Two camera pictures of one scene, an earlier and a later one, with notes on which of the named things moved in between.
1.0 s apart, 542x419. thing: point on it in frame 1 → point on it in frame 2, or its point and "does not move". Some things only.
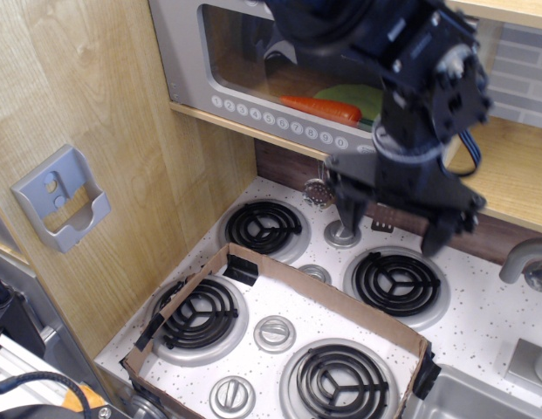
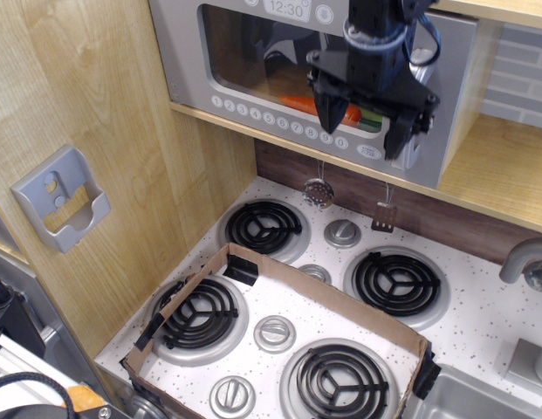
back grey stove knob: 339,237 does not move
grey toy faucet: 531,257 does not move
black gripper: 424,187 → 374,76
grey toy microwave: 231,60 does not move
